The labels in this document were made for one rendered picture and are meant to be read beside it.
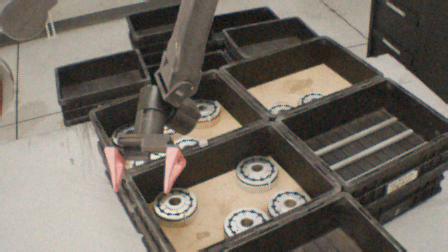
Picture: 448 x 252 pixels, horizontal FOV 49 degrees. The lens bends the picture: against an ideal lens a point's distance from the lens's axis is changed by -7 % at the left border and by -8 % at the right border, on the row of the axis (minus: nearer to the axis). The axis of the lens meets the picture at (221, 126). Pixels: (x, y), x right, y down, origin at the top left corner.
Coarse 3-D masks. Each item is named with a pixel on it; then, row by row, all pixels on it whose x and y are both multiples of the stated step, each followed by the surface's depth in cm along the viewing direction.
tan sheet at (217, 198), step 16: (224, 176) 133; (288, 176) 131; (192, 192) 129; (208, 192) 128; (224, 192) 128; (240, 192) 128; (272, 192) 127; (304, 192) 126; (208, 208) 124; (224, 208) 124; (256, 208) 123; (160, 224) 121; (192, 224) 120; (208, 224) 120; (176, 240) 116; (192, 240) 116; (208, 240) 116
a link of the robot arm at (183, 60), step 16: (192, 0) 87; (208, 0) 87; (192, 16) 89; (208, 16) 90; (176, 32) 92; (192, 32) 91; (208, 32) 92; (176, 48) 93; (192, 48) 93; (176, 64) 94; (192, 64) 95; (176, 80) 96; (192, 80) 97
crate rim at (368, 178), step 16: (384, 80) 146; (336, 96) 140; (416, 96) 138; (304, 112) 136; (432, 112) 133; (288, 128) 130; (304, 144) 125; (432, 144) 122; (320, 160) 120; (400, 160) 118; (336, 176) 115; (368, 176) 115
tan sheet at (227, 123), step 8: (224, 112) 154; (224, 120) 151; (232, 120) 151; (208, 128) 149; (216, 128) 148; (224, 128) 148; (232, 128) 148; (184, 136) 146; (192, 136) 146; (200, 136) 146; (208, 136) 146
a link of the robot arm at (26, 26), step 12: (12, 0) 73; (24, 0) 73; (36, 0) 74; (48, 0) 75; (0, 12) 73; (12, 12) 74; (24, 12) 75; (36, 12) 75; (0, 24) 74; (12, 24) 75; (24, 24) 76; (36, 24) 77; (12, 36) 77; (24, 36) 77
